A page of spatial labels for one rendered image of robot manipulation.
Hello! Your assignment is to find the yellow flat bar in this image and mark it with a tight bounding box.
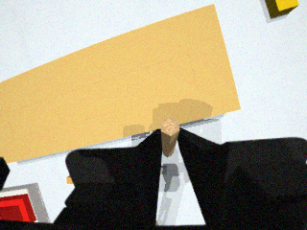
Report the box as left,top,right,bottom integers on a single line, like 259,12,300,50
265,0,299,19

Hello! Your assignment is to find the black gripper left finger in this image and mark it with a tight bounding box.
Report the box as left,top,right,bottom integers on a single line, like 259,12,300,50
65,129,162,225

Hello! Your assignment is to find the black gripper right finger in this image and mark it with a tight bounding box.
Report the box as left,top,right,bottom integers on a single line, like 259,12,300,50
177,127,307,224

